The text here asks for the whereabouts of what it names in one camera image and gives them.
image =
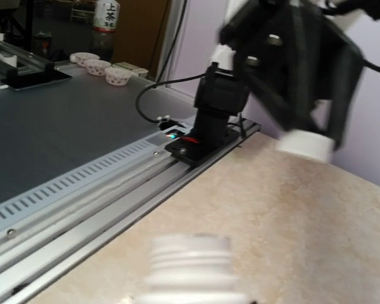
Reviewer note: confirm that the green tea bottle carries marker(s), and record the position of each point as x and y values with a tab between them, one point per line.
104	26

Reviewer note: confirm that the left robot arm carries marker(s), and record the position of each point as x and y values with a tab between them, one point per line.
221	92

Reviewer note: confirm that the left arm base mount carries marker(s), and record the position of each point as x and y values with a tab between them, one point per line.
209	135

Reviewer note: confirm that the white bottle cap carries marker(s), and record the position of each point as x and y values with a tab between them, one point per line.
307	145

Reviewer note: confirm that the white paper cupcake liner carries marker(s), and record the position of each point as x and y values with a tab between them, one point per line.
79	58

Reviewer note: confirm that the front aluminium rail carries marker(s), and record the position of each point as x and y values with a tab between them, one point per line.
49	229

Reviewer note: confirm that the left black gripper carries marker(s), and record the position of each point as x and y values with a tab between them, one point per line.
290	53

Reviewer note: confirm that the small white pill bottle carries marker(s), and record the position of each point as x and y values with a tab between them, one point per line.
191	268

